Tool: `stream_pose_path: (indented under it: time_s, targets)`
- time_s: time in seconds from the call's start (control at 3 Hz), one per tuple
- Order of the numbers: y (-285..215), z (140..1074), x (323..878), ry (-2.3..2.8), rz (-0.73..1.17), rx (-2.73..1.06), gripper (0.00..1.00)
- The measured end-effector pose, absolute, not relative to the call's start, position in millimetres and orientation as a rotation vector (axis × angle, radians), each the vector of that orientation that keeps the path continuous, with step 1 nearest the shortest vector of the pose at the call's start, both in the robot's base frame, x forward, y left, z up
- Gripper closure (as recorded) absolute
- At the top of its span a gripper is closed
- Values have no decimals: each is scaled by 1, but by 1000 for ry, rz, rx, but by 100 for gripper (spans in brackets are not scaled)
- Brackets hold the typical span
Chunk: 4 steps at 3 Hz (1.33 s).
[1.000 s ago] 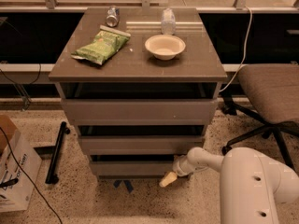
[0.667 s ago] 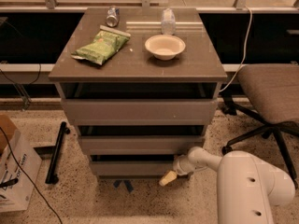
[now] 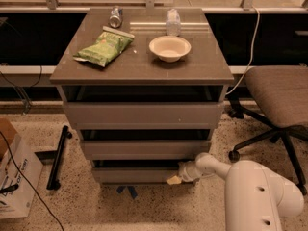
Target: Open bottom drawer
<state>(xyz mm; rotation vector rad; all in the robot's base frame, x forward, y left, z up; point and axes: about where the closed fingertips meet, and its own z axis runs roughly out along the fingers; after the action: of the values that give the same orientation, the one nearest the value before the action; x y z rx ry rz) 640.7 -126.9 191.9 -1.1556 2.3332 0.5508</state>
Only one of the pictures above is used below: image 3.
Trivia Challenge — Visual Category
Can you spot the grey middle drawer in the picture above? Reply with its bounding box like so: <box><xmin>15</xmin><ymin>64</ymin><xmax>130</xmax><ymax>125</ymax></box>
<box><xmin>81</xmin><ymin>140</ymin><xmax>211</xmax><ymax>160</ymax></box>

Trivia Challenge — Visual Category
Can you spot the green chip bag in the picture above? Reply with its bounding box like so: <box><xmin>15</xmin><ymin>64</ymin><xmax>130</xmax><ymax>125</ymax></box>
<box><xmin>73</xmin><ymin>26</ymin><xmax>135</xmax><ymax>67</ymax></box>

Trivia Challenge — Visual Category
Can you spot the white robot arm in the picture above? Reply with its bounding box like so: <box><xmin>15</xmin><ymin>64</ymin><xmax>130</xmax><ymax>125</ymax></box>
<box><xmin>167</xmin><ymin>153</ymin><xmax>304</xmax><ymax>231</ymax></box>

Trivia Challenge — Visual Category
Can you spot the grey bottom drawer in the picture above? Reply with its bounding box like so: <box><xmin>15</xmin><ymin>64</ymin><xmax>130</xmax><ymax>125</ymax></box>
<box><xmin>91</xmin><ymin>167</ymin><xmax>179</xmax><ymax>185</ymax></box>

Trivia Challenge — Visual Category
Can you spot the grey office chair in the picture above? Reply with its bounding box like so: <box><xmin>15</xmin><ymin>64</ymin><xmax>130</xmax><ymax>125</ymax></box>
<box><xmin>228</xmin><ymin>65</ymin><xmax>308</xmax><ymax>195</ymax></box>

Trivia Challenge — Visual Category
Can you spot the black floor cable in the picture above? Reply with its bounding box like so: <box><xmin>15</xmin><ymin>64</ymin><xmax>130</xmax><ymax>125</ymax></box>
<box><xmin>0</xmin><ymin>130</ymin><xmax>65</xmax><ymax>231</ymax></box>

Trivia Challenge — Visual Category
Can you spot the white paper bowl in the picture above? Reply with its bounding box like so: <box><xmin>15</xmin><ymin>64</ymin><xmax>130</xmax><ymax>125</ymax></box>
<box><xmin>149</xmin><ymin>36</ymin><xmax>192</xmax><ymax>63</ymax></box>

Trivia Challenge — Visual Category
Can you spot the white hanging cable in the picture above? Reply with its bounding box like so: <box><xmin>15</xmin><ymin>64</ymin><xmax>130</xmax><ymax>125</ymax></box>
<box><xmin>225</xmin><ymin>7</ymin><xmax>261</xmax><ymax>97</ymax></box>

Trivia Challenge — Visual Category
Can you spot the white cardboard box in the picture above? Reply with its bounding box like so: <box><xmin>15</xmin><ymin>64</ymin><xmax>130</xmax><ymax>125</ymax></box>
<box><xmin>0</xmin><ymin>118</ymin><xmax>42</xmax><ymax>219</ymax></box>

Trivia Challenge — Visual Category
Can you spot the silver soda can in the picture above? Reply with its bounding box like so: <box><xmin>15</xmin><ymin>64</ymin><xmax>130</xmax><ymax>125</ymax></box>
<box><xmin>109</xmin><ymin>6</ymin><xmax>123</xmax><ymax>28</ymax></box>

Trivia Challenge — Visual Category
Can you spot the black metal bar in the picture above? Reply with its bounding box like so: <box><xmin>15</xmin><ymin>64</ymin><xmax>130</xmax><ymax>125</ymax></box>
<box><xmin>46</xmin><ymin>125</ymin><xmax>72</xmax><ymax>191</ymax></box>

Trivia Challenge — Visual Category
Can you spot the grey top drawer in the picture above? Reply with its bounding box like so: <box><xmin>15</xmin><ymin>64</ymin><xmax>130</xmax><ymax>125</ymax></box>
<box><xmin>64</xmin><ymin>102</ymin><xmax>223</xmax><ymax>130</ymax></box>

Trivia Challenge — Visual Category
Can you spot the blue tape mark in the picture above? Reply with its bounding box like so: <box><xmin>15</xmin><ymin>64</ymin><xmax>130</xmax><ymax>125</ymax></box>
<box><xmin>115</xmin><ymin>185</ymin><xmax>139</xmax><ymax>200</ymax></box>

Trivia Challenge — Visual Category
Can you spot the clear plastic water bottle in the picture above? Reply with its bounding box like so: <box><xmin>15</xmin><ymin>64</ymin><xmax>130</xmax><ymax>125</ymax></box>
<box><xmin>166</xmin><ymin>9</ymin><xmax>181</xmax><ymax>37</ymax></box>

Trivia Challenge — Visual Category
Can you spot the grey drawer cabinet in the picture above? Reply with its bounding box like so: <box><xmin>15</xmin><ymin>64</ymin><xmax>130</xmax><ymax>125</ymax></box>
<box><xmin>50</xmin><ymin>8</ymin><xmax>234</xmax><ymax>170</ymax></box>

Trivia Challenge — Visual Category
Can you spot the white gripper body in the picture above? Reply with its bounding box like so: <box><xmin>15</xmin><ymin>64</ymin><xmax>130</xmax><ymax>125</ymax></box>
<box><xmin>178</xmin><ymin>161</ymin><xmax>202</xmax><ymax>182</ymax></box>

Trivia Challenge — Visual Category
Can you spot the grey drawer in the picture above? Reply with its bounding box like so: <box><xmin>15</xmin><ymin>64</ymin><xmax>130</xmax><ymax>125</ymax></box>
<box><xmin>64</xmin><ymin>102</ymin><xmax>223</xmax><ymax>130</ymax></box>
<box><xmin>91</xmin><ymin>167</ymin><xmax>179</xmax><ymax>185</ymax></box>
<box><xmin>81</xmin><ymin>140</ymin><xmax>211</xmax><ymax>160</ymax></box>

